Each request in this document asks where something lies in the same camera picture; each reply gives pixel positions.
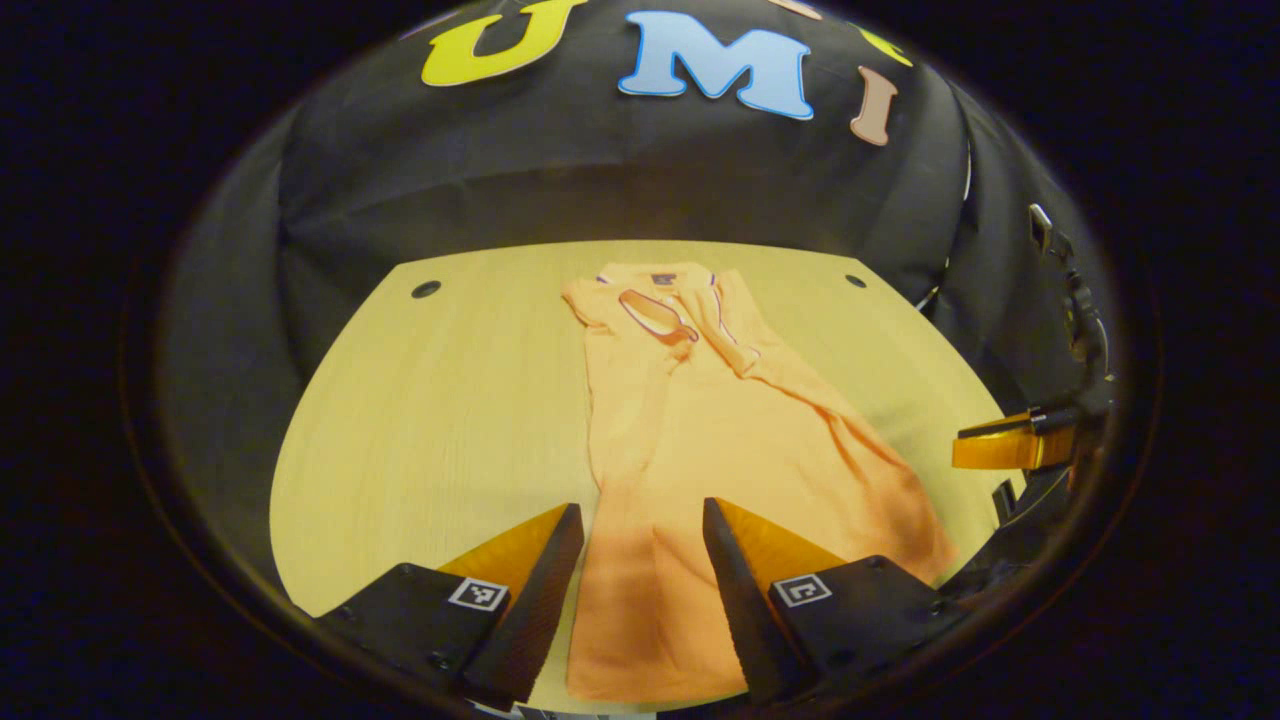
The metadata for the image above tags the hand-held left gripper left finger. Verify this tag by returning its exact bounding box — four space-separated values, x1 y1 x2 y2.
313 502 586 709

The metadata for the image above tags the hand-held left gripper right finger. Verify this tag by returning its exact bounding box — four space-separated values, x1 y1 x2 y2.
702 496 968 709

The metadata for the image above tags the orange T-shirt with collar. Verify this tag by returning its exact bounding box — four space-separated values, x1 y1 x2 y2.
561 261 960 704

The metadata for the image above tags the black backdrop cloth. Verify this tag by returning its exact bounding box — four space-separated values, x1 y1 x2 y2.
160 0 1113 601

